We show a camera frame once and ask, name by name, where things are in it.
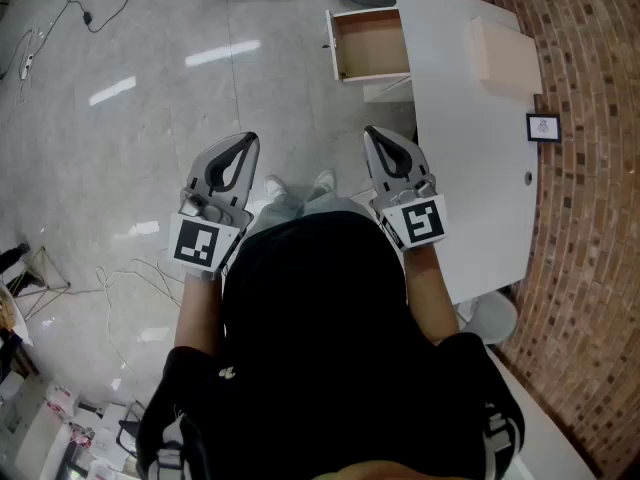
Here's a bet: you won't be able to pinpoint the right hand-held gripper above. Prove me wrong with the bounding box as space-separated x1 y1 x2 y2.
363 125 449 253

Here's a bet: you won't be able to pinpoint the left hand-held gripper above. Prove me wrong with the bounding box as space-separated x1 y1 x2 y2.
167 132 261 282

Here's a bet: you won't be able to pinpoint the white drawer with brown inside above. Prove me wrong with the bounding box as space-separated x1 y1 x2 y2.
322 6 413 85

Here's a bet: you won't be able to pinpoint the person's left forearm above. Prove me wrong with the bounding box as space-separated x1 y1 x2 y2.
172 271 224 358

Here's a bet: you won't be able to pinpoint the person's right forearm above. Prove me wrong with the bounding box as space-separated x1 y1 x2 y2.
401 244 462 347

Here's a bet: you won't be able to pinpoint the person's left white shoe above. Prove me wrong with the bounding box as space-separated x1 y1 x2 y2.
263 174 290 200

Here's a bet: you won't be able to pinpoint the person's blue jeans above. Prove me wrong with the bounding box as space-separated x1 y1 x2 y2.
251 187 372 235

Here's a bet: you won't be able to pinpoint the white desk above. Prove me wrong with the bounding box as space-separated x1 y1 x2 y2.
361 0 542 306

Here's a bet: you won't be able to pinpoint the beige cardboard box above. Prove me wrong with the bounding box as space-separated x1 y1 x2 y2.
467 15 544 102

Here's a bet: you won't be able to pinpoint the white round chair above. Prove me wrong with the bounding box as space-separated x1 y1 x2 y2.
456 289 519 345

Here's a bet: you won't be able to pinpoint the person's black shirt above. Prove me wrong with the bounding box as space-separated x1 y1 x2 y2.
134 209 527 480

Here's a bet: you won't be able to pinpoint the white papers with red print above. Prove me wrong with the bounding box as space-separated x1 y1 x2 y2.
43 382 81 422

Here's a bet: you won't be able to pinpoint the black picture frame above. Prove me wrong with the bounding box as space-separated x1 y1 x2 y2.
525 112 564 144

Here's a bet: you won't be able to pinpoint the white floor cable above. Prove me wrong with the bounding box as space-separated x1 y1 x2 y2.
93 254 185 372

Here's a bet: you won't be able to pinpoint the black power adapter cable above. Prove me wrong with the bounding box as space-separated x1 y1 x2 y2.
47 0 152 35

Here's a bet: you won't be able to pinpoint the gold wire stand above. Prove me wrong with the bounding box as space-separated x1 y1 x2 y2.
8 245 72 322

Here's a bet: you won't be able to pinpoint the black metal chair frame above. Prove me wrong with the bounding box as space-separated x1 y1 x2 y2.
115 400 147 460

